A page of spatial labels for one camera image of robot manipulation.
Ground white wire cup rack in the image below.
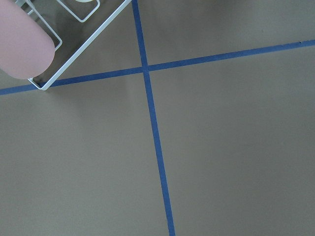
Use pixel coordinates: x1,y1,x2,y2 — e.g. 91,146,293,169
15,0,130,90

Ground pink cup in rack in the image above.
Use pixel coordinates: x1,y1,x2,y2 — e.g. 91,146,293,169
0,0,55,79

